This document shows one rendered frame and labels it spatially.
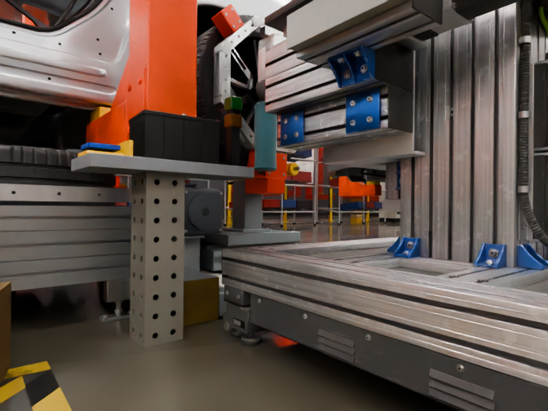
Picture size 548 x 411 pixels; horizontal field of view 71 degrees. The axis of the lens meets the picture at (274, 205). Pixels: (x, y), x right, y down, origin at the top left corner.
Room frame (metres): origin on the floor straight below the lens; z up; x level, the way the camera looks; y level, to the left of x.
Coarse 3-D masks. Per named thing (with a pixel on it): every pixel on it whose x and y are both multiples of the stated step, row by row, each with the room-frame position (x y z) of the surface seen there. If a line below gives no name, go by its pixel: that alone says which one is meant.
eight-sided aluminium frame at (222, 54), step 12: (252, 24) 1.55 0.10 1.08; (264, 24) 1.59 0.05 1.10; (240, 36) 1.51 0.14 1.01; (216, 48) 1.48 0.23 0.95; (228, 48) 1.47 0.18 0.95; (216, 60) 1.49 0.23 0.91; (228, 60) 1.47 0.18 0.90; (216, 72) 1.49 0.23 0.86; (228, 72) 1.47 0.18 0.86; (216, 84) 1.49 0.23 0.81; (228, 84) 1.47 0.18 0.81; (216, 96) 1.48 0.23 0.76; (228, 96) 1.47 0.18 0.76; (216, 108) 1.51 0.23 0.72; (240, 132) 1.56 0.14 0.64; (252, 132) 1.55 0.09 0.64; (252, 144) 1.55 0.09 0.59; (276, 144) 1.63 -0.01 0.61
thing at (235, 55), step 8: (248, 40) 1.70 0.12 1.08; (256, 40) 1.71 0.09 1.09; (240, 48) 1.80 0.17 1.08; (248, 48) 1.80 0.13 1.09; (256, 48) 1.69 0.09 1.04; (232, 56) 1.61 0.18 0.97; (240, 56) 1.63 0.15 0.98; (248, 56) 1.88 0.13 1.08; (256, 56) 1.69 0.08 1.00; (240, 64) 1.63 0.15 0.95; (256, 64) 1.69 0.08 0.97; (240, 72) 1.66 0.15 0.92; (248, 72) 1.66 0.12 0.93; (256, 72) 1.69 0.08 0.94; (232, 80) 1.61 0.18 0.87; (248, 80) 1.66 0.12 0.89; (256, 80) 1.74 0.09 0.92; (240, 88) 1.69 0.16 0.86; (248, 88) 1.66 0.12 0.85; (248, 96) 1.66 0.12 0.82; (248, 104) 1.69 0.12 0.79; (248, 120) 1.66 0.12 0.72
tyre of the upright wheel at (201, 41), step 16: (240, 16) 1.61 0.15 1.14; (208, 32) 1.54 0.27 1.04; (208, 48) 1.51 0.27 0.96; (208, 64) 1.51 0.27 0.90; (208, 80) 1.51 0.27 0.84; (208, 96) 1.51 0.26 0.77; (208, 112) 1.51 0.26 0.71; (224, 128) 1.56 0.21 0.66; (224, 144) 1.57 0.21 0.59; (240, 144) 1.61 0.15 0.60; (224, 160) 1.70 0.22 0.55; (240, 160) 1.64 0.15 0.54
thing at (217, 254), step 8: (200, 248) 1.71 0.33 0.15; (208, 248) 1.52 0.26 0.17; (216, 248) 1.55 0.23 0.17; (224, 248) 1.57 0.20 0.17; (232, 248) 1.58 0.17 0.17; (200, 256) 1.54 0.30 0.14; (208, 256) 1.49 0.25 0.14; (216, 256) 1.47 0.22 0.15; (200, 264) 1.54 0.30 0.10; (208, 264) 1.49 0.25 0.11; (216, 264) 1.47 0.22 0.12
